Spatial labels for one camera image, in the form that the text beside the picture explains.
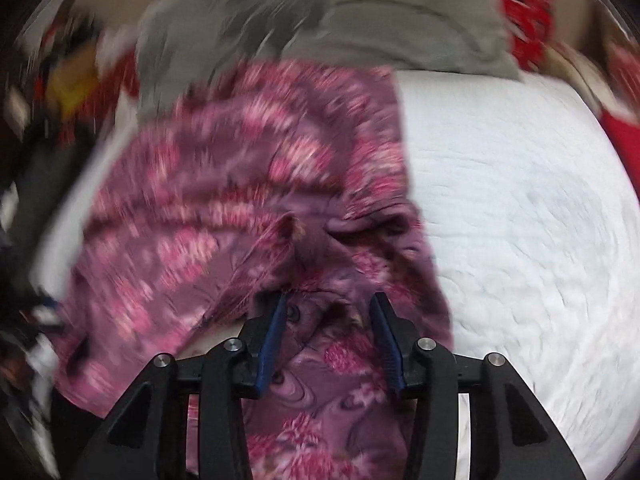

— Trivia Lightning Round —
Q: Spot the grey floral pillow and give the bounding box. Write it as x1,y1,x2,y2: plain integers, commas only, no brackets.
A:
135,0,526,121

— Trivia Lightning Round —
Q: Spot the dark padded jacket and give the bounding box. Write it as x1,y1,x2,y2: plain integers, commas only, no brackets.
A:
10,135,96,241

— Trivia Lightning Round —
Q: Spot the white quilted mattress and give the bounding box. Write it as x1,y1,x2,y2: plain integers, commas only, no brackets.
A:
30,70,640,480

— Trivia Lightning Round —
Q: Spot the yellow cardboard box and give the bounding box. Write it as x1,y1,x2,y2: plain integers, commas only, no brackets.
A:
47,57,101,111

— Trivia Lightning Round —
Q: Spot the plain red cloth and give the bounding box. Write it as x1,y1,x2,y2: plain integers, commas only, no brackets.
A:
597,110,640,191

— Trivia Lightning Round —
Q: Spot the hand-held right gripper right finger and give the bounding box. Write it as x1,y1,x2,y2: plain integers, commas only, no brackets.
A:
369,292,586,480

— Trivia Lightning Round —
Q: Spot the red printed blanket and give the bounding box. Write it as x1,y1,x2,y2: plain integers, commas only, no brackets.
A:
55,45,141,146

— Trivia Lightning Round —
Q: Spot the red printed pillow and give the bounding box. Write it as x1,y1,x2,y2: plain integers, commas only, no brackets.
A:
490,0,556,73

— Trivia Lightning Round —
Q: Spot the purple floral garment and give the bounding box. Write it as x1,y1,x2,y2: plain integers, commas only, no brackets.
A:
52,59,456,480

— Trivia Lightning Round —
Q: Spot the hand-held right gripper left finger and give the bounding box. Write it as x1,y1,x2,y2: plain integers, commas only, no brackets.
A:
75,292,288,480

